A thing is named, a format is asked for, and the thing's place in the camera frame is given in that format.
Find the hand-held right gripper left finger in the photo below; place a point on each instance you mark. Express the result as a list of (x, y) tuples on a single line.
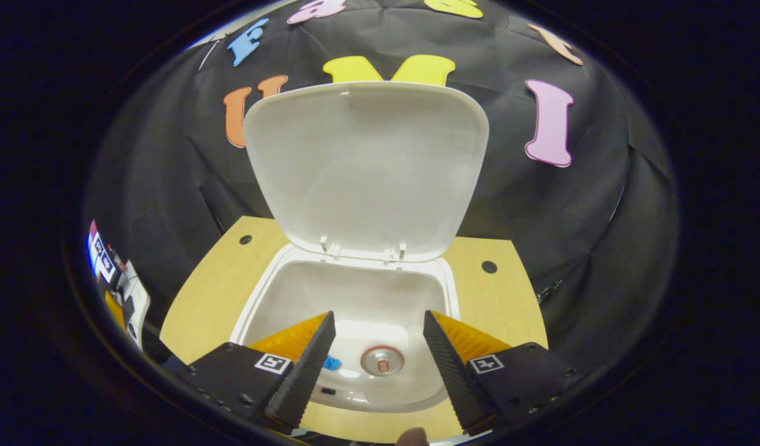
[(305, 371)]

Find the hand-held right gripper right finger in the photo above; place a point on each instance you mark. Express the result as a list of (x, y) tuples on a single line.
[(457, 371)]

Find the blue paper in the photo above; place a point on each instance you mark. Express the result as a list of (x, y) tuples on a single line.
[(333, 363)]

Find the white desktop garbage bin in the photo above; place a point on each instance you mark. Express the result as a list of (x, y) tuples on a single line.
[(367, 173)]

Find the wooden desktop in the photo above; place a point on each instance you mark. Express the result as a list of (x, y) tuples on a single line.
[(497, 310)]

